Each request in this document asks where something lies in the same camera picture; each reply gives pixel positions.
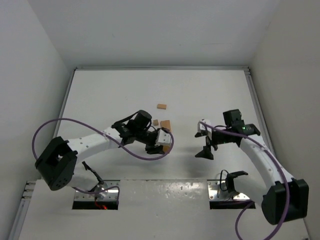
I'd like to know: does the wood block four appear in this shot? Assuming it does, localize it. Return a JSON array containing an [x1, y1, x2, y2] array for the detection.
[[160, 120, 172, 132]]

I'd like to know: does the wood block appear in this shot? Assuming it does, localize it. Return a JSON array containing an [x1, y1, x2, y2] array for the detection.
[[157, 103, 167, 110]]

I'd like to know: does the wood block three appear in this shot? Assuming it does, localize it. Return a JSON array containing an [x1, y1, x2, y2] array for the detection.
[[162, 146, 170, 153]]

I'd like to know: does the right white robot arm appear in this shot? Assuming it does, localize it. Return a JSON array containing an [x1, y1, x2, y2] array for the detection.
[[195, 109, 309, 225]]

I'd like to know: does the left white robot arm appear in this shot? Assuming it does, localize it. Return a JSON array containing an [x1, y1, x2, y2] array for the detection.
[[35, 110, 173, 194]]

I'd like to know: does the small wood cube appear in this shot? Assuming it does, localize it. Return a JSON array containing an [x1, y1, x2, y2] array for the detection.
[[153, 119, 159, 126]]

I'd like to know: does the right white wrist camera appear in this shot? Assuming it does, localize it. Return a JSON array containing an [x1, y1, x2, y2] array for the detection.
[[197, 119, 212, 137]]

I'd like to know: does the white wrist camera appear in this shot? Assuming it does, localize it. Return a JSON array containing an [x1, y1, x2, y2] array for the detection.
[[155, 128, 172, 147], [197, 119, 212, 137]]

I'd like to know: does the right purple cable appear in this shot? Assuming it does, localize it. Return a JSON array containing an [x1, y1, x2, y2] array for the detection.
[[199, 121, 291, 240]]

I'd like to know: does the purple cable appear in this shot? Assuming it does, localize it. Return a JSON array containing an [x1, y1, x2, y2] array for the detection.
[[32, 118, 175, 203], [199, 121, 291, 240]]

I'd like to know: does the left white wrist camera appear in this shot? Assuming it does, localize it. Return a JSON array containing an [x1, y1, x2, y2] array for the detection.
[[155, 128, 172, 147]]

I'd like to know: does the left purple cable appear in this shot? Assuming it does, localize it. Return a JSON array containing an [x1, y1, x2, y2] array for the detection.
[[32, 118, 175, 203]]

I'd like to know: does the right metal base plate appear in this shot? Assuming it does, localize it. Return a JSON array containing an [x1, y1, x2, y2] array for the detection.
[[207, 179, 250, 202]]

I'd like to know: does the metal base plate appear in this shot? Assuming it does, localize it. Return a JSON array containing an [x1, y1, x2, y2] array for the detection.
[[74, 180, 121, 202], [207, 179, 250, 202]]

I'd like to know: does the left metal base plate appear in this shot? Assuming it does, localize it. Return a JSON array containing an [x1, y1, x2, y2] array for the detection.
[[74, 180, 121, 202]]

